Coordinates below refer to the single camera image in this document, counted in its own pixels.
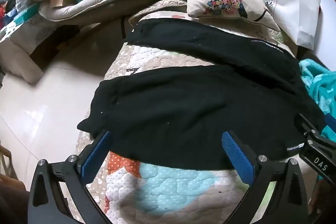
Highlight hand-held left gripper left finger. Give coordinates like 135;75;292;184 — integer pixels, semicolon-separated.
28;131;113;224

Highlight teal fleece blanket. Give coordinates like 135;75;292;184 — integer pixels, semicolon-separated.
299;58;336;143

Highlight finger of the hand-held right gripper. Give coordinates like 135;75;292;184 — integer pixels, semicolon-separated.
325;113;336;135
295;113;336;180

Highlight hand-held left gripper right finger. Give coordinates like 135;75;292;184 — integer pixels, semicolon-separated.
222;131;309;224

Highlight wooden chair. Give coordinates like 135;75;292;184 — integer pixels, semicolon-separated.
0;144;19;184

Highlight patchwork quilted blanket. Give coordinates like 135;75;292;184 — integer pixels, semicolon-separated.
76;0;300;224

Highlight patterned cloth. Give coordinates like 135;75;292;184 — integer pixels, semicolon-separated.
0;13;53;56

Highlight beige padded cushion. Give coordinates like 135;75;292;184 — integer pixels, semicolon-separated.
39;0;158;22

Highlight black pants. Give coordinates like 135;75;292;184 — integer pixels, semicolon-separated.
77;18;326;170

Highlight white paper bag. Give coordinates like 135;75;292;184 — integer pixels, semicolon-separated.
248;0;322;50

